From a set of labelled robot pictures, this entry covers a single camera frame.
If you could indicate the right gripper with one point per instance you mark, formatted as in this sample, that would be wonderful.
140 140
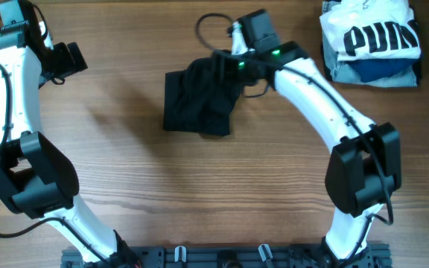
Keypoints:
218 69

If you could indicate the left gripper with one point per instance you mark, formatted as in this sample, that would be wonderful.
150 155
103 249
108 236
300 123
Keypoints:
68 65

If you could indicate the black t-shirt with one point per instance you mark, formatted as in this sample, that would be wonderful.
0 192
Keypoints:
200 98

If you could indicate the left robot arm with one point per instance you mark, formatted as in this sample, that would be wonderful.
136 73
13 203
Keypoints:
37 179

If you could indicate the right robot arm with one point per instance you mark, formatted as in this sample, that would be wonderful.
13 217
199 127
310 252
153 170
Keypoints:
364 167

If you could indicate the light blue folded jeans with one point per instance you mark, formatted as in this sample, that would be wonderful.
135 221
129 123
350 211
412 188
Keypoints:
348 74

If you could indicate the white Puma t-shirt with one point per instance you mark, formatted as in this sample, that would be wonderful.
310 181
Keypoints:
371 30

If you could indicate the dark blue folded garment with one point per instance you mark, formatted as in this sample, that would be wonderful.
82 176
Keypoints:
375 69

